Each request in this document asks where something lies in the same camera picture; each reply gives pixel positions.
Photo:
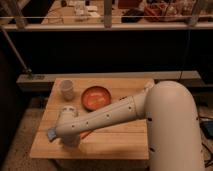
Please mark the diagonal metal pole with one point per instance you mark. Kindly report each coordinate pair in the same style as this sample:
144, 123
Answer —
26, 69

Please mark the orange bowl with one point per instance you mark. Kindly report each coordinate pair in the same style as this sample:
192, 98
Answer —
95, 97

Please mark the small white object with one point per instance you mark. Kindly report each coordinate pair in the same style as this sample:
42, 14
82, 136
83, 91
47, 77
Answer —
148, 86

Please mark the translucent plastic cup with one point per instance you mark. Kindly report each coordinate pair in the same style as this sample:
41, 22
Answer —
67, 90

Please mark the orange pepper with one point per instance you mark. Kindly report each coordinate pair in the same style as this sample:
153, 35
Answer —
85, 134

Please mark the grey metal ledge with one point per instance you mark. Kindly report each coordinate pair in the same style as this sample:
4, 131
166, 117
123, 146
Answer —
44, 82

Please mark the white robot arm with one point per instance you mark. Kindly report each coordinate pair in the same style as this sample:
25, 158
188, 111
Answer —
174, 138

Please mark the wooden table board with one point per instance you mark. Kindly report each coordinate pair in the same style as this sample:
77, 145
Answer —
124, 141

